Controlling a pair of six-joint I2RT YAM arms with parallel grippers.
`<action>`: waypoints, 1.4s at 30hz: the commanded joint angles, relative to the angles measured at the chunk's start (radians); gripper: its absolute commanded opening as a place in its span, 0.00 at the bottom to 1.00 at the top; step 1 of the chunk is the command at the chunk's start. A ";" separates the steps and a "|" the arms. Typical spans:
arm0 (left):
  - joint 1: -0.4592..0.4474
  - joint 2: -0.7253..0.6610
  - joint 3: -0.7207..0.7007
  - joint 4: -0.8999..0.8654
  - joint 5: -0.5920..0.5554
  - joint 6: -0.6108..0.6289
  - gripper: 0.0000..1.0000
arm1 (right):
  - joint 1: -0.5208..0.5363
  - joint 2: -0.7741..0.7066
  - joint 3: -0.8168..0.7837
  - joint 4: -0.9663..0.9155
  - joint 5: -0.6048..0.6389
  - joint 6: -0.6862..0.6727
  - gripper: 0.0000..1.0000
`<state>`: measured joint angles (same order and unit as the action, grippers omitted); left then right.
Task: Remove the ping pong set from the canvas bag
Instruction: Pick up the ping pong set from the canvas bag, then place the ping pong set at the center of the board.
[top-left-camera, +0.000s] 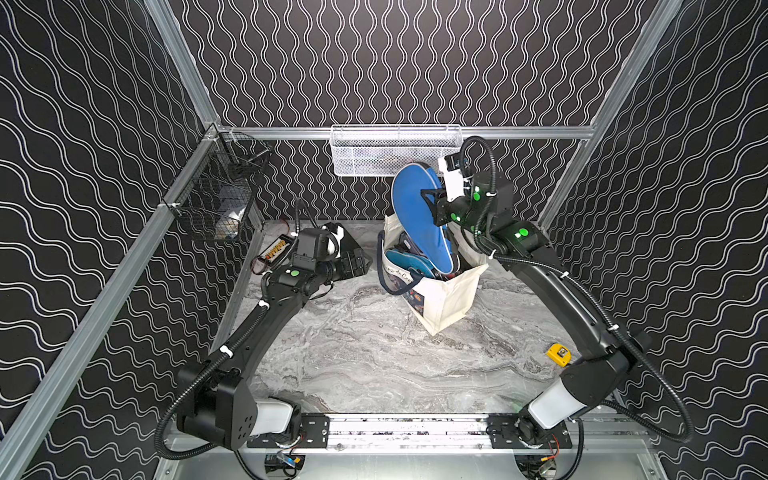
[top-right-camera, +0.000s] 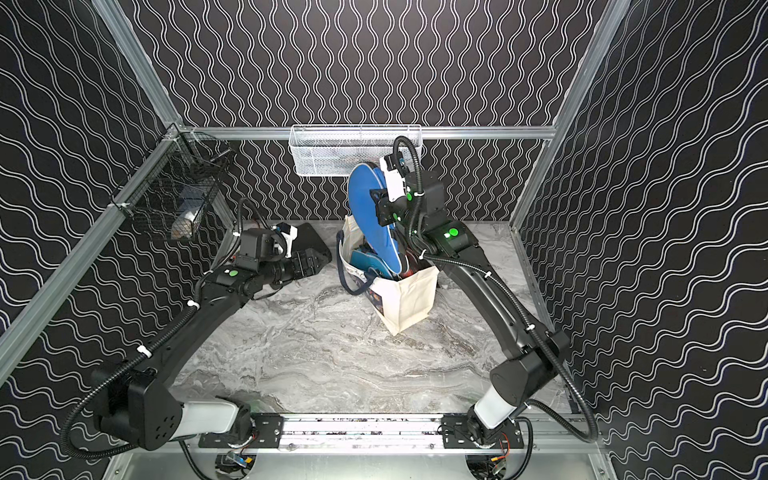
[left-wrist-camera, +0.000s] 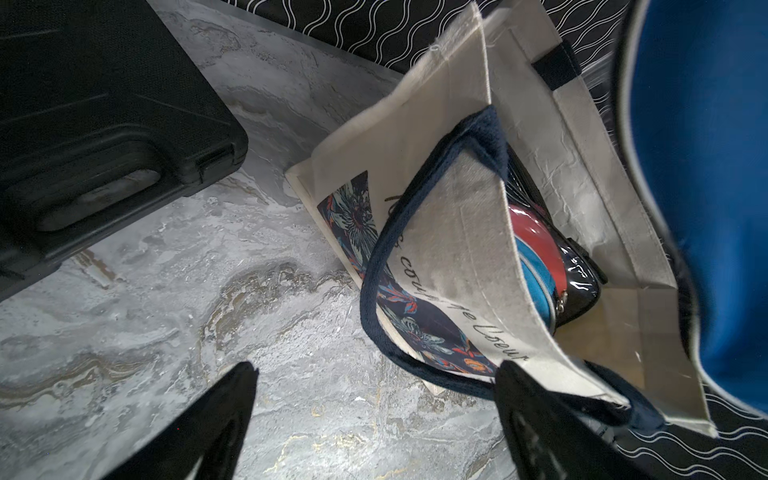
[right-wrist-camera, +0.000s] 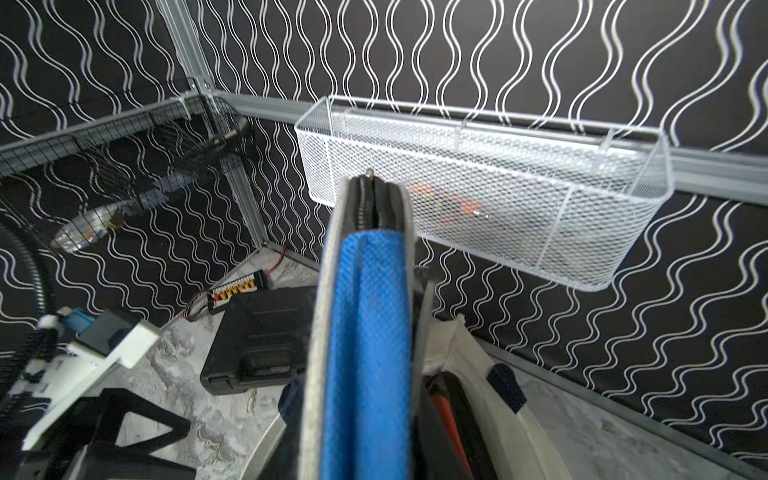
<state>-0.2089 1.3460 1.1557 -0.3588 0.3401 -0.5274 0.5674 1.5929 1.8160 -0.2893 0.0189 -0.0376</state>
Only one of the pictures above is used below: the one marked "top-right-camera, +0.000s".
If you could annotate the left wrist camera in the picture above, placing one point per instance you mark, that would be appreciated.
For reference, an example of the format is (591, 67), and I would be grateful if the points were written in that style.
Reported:
(289, 234)

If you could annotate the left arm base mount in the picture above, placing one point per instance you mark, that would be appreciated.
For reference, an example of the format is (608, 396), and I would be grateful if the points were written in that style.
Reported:
(262, 430)

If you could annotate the white mesh wall basket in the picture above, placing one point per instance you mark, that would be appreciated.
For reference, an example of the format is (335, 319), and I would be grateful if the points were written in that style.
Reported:
(333, 150)

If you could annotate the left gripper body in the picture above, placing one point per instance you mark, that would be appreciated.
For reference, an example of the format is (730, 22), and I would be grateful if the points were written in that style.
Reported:
(303, 262)

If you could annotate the royal blue paddle case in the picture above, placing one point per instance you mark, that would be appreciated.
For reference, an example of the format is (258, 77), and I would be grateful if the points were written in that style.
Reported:
(366, 186)

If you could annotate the teal paddle case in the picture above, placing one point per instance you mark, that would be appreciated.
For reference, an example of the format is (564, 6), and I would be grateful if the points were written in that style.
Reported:
(369, 262)

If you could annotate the cream canvas tote bag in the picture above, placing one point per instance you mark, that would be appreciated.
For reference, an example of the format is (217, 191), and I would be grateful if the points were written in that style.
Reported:
(399, 304)

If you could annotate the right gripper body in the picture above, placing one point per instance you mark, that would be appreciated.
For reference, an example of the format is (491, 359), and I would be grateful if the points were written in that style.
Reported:
(391, 213)

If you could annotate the black wire wall basket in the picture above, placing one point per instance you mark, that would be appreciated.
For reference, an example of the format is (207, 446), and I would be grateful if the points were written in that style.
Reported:
(172, 203)

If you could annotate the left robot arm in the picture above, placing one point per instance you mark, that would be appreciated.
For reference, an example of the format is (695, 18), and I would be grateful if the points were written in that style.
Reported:
(129, 404)

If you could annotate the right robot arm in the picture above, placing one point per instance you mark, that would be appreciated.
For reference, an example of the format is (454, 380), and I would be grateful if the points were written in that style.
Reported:
(534, 354)

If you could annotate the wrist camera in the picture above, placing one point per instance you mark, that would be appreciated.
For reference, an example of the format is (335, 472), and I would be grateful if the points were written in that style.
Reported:
(394, 180)
(289, 234)

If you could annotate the red paddle case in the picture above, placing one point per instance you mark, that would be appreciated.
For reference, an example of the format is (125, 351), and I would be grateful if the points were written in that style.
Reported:
(410, 264)

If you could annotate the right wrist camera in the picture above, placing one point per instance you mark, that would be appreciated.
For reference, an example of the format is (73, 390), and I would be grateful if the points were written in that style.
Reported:
(394, 180)

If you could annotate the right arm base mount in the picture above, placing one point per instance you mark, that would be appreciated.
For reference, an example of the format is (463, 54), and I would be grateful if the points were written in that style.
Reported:
(460, 431)

